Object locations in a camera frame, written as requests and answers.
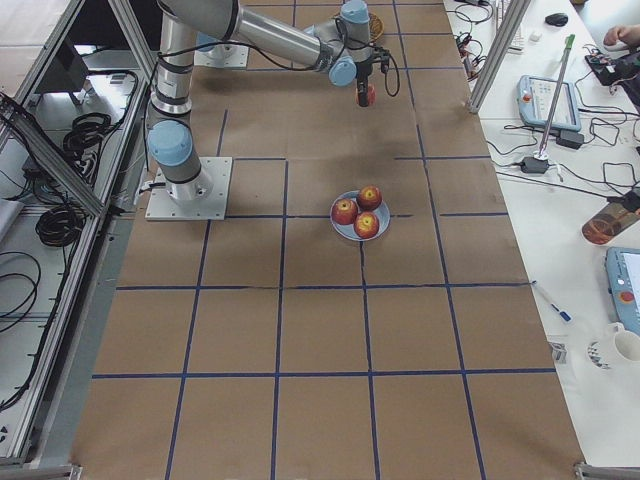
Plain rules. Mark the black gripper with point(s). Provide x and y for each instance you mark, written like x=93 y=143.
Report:
x=365 y=71

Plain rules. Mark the red yellow apple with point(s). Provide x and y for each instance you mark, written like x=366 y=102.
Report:
x=365 y=105

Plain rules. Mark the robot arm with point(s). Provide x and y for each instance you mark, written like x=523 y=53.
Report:
x=342 y=47

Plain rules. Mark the wicker basket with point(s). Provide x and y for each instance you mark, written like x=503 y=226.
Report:
x=376 y=27

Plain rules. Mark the red apple on plate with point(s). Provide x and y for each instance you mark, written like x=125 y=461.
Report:
x=369 y=198
x=366 y=225
x=344 y=211

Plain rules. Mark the person's hand at desk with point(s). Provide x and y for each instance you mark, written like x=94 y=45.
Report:
x=626 y=34

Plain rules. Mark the teach pendant tablet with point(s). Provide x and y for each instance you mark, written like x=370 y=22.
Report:
x=535 y=96

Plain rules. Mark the black computer mouse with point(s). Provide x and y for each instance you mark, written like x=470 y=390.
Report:
x=556 y=19

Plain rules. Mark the blue white pen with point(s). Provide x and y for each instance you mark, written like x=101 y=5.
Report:
x=562 y=313

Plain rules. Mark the white mug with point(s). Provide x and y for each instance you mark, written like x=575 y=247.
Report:
x=624 y=348

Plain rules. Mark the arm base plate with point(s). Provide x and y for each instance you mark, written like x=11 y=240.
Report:
x=223 y=57
x=204 y=198

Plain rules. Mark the aluminium frame post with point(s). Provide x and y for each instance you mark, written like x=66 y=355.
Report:
x=513 y=16

